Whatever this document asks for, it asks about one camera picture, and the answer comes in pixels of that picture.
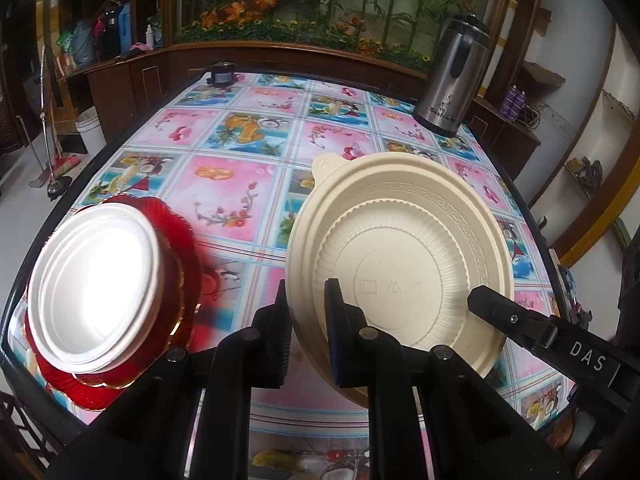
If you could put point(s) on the large white foam bowl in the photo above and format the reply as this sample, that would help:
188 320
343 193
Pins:
94 293

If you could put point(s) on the dark wooden cabinet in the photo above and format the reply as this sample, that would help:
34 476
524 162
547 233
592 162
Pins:
123 58

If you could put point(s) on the wall shelf unit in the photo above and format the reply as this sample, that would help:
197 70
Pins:
596 178

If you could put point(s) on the stainless steel thermos jug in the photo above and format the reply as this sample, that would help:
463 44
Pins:
459 65

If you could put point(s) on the small beige plastic bowl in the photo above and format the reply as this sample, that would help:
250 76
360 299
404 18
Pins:
407 239

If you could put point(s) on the colourful patterned tablecloth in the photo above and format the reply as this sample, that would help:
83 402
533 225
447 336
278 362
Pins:
236 163

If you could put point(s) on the small black jar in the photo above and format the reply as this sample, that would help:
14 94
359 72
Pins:
221 74

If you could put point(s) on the white plastic bucket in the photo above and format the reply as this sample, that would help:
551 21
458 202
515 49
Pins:
89 128

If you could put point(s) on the mop with metal handle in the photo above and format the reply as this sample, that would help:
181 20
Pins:
42 92

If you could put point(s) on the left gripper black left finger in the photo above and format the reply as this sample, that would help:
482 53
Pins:
269 352

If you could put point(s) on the red glass plate with sticker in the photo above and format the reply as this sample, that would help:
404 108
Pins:
172 327

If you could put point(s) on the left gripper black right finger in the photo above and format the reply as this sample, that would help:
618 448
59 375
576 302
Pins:
360 354

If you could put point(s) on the flower mural panel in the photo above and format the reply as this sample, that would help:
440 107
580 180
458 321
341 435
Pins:
403 32

